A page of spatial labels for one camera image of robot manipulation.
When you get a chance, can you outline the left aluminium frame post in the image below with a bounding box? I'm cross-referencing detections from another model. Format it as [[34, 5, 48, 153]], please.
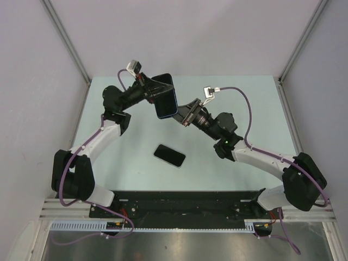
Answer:
[[40, 0, 91, 86]]

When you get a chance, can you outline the aluminium rail front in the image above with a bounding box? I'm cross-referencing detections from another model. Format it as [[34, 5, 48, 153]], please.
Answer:
[[39, 197, 95, 220]]

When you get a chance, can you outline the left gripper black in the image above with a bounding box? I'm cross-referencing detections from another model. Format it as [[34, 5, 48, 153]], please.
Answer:
[[120, 72, 175, 112]]

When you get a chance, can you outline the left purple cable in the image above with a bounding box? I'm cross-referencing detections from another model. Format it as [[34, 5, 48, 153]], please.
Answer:
[[51, 69, 136, 245]]

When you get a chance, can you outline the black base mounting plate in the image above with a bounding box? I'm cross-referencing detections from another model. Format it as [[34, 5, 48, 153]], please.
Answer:
[[88, 190, 285, 229]]

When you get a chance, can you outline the purple cable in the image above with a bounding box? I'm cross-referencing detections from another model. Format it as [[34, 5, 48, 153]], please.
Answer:
[[214, 86, 330, 255], [51, 69, 136, 245]]

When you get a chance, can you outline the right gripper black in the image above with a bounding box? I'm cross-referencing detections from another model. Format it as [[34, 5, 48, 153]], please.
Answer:
[[164, 99, 220, 141]]

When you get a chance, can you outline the black phone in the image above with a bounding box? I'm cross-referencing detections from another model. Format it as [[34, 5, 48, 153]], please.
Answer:
[[153, 144, 186, 167]]

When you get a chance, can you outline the white slotted cable duct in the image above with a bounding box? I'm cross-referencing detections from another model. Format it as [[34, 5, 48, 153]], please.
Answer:
[[50, 220, 255, 233]]

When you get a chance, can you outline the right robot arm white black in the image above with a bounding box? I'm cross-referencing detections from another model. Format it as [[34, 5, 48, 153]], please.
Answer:
[[174, 99, 327, 218]]

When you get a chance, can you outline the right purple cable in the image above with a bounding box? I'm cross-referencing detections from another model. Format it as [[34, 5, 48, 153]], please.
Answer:
[[214, 86, 330, 255]]

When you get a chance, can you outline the aluminium frame post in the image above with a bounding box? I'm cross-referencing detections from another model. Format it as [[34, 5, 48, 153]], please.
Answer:
[[278, 0, 331, 83], [40, 0, 91, 86]]

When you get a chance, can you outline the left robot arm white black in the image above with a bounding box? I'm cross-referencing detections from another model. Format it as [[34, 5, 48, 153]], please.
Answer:
[[51, 73, 177, 218]]

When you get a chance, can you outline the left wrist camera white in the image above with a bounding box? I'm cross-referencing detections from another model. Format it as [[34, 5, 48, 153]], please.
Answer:
[[126, 60, 142, 77]]

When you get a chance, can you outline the right aluminium frame post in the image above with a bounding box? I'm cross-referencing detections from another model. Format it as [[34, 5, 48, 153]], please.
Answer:
[[278, 0, 331, 83]]

